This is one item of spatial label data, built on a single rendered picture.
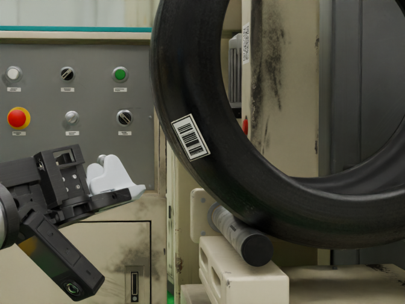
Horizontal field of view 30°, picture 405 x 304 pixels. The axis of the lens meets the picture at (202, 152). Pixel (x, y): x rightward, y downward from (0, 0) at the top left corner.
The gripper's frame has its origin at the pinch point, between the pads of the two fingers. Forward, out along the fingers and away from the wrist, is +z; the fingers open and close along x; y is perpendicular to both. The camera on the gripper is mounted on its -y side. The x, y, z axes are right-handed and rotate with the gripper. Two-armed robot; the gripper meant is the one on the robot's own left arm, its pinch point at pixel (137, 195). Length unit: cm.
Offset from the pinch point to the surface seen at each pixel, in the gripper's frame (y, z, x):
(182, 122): 7.9, 12.1, 0.3
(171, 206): 10, 239, 255
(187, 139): 5.7, 12.5, 1.1
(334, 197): -8.5, 24.5, -9.8
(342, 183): -7.4, 48.8, 4.9
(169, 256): -17, 237, 269
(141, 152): 14, 56, 60
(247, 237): -9.7, 16.5, 0.4
